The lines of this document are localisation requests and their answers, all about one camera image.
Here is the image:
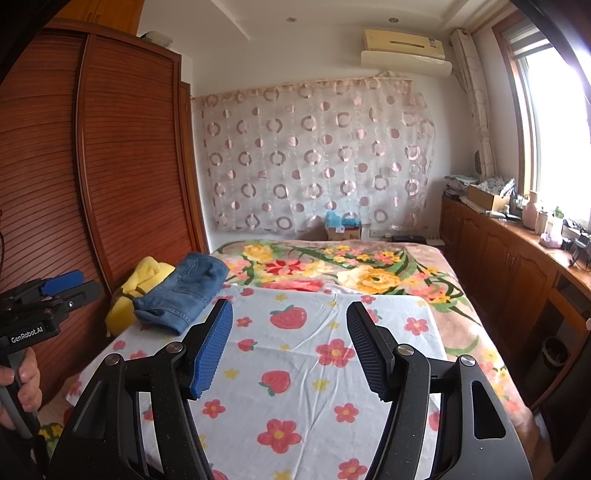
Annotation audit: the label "cream air conditioner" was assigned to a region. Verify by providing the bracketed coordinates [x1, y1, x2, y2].
[362, 28, 446, 61]

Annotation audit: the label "person's left hand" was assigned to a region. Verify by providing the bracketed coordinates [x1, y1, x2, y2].
[0, 346, 42, 430]

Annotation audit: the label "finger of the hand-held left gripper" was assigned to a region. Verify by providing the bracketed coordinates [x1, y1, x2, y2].
[39, 271, 84, 296]
[58, 281, 103, 309]

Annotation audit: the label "waste bin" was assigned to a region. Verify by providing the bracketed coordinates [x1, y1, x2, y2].
[542, 337, 571, 367]

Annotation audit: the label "yellow plush toy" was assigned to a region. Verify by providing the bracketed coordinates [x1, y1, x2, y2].
[105, 256, 176, 337]

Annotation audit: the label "wooden slatted wardrobe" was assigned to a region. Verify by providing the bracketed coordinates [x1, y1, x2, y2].
[0, 18, 211, 416]

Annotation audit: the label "cardboard box with blue items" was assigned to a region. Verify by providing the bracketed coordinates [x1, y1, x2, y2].
[324, 211, 363, 241]

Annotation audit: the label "stack of folded cloths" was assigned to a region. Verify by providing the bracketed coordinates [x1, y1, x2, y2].
[445, 174, 478, 199]

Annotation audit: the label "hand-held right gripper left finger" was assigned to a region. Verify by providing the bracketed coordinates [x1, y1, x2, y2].
[46, 299, 234, 480]

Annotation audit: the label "window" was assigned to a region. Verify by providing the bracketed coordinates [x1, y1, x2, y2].
[492, 14, 591, 232]

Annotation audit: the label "open cardboard box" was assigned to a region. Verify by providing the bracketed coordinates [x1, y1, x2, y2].
[466, 184, 511, 212]

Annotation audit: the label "circle patterned sheer curtain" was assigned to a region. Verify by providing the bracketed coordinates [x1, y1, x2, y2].
[193, 76, 439, 234]

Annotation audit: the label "strawberry print white sheet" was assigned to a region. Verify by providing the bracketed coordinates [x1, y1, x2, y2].
[65, 286, 451, 480]

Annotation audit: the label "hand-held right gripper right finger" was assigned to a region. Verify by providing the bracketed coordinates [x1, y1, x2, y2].
[346, 301, 534, 480]

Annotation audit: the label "wooden cabinet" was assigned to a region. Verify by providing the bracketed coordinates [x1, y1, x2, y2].
[438, 194, 591, 416]

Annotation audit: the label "floral blanket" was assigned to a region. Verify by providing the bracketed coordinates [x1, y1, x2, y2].
[210, 239, 541, 444]

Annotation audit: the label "black devices on cabinet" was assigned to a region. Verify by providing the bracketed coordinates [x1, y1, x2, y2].
[561, 222, 591, 271]

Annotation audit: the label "blue denim pants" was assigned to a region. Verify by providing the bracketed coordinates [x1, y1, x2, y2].
[133, 252, 230, 336]

